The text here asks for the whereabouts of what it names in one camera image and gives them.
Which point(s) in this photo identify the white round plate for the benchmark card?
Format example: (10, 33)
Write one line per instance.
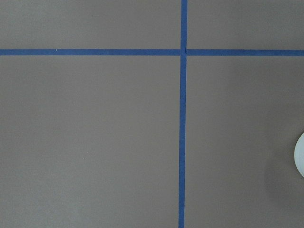
(299, 155)

